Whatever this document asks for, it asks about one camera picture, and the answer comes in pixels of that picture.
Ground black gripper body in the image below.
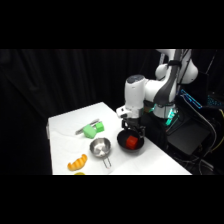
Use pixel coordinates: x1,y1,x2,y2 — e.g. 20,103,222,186
120,114,146,134

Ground white tablecloth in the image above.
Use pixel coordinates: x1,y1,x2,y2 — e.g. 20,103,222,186
46,101,193,176

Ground screen with blue lines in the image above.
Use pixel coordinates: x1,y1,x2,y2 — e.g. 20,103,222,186
179,87,204,110

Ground small green cube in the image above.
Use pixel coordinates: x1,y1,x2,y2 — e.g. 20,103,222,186
95,121,106,133

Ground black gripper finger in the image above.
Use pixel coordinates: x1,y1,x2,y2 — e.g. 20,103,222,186
138,128,147,140
121,126,130,138

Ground green cup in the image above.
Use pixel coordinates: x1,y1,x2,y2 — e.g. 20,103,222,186
82,124,98,139

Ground toy croissant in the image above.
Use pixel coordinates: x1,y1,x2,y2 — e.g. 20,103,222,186
67,153,89,172

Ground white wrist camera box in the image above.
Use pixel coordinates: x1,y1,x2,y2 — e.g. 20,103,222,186
115,105,130,119

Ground black curtain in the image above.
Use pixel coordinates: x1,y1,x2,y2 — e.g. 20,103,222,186
0,49,224,176

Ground black bowl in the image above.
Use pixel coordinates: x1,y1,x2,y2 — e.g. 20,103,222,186
116,129,145,154

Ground metal tongs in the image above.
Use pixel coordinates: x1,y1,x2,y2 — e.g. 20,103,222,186
75,118,101,135

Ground grey cable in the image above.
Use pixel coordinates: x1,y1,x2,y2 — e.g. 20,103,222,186
186,101,218,143

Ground steel bowl with handle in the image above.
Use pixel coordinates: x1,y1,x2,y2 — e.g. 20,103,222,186
89,137,113,169

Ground red cube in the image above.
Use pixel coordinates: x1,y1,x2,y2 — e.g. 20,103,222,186
125,135,139,150

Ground black robot stand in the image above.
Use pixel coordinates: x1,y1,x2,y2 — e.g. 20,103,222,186
139,99,212,156

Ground yellow cable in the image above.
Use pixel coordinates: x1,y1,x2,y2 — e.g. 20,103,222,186
211,109,224,153

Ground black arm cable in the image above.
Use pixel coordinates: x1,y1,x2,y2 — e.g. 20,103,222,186
156,49,185,105

